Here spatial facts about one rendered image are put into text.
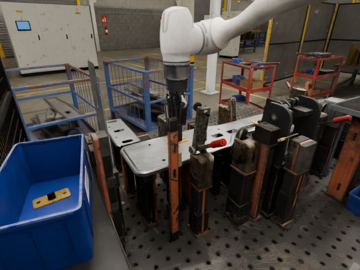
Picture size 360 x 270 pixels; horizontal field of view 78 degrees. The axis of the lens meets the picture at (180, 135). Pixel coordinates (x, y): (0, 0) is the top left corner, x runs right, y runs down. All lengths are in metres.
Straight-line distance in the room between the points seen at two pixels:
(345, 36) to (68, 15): 8.42
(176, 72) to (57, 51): 7.96
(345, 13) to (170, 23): 8.02
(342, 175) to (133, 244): 0.93
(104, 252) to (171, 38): 0.58
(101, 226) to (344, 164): 1.01
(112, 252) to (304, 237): 0.76
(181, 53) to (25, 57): 7.88
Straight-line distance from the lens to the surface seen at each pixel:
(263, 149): 0.83
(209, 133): 0.99
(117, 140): 0.96
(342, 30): 8.58
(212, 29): 0.80
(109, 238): 0.53
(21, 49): 8.44
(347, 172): 1.22
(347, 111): 0.99
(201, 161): 0.70
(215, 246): 0.92
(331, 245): 1.08
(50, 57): 8.57
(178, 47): 0.72
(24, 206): 0.69
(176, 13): 0.72
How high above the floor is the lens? 1.43
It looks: 26 degrees down
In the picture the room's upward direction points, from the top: straight up
